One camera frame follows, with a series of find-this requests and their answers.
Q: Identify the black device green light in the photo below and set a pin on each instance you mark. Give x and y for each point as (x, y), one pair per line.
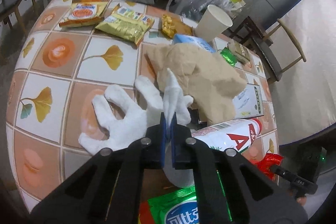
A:
(303, 181)

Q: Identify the olive small box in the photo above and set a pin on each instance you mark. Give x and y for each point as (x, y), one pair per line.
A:
(239, 51)

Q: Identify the wooden chair dark seat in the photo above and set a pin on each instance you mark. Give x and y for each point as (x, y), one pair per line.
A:
(250, 34)

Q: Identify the red snack wrapper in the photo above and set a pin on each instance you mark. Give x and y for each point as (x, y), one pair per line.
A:
(265, 164)

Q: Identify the orange noodle packet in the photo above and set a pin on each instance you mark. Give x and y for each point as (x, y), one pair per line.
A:
(84, 13)

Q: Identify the white mattress blue trim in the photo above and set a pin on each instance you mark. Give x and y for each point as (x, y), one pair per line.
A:
(304, 98)

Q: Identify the white cotton glove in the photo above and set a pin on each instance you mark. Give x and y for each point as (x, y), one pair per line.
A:
(127, 122)

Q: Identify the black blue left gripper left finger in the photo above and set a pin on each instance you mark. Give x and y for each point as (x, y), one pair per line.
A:
(107, 188)

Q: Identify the gold snack bag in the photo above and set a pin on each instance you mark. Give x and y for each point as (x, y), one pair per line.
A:
(127, 24)

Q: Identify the green blue snack bag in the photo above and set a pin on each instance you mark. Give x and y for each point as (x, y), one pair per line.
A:
(163, 202)

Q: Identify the light blue tissue pack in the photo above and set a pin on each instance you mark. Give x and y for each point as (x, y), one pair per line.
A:
(180, 38)

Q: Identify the small green candy wrapper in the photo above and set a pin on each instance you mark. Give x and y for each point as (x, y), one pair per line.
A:
(228, 56)

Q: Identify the white flat carton box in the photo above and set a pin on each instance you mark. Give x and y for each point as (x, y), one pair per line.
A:
(248, 104)

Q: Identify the red white drink bottle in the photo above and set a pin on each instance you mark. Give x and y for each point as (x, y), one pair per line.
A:
(238, 134)

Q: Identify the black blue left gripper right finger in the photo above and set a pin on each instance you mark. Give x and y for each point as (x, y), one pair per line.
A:
(228, 187)

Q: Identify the beige crumpled cloth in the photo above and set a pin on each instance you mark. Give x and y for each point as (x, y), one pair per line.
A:
(205, 76)

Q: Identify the patterned tile tablecloth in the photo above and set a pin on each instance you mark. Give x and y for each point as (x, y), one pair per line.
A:
(49, 104)

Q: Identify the yellow chips packet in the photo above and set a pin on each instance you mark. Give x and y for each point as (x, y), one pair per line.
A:
(172, 26)

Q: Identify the white paper cup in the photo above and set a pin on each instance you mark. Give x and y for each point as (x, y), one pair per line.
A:
(213, 22)

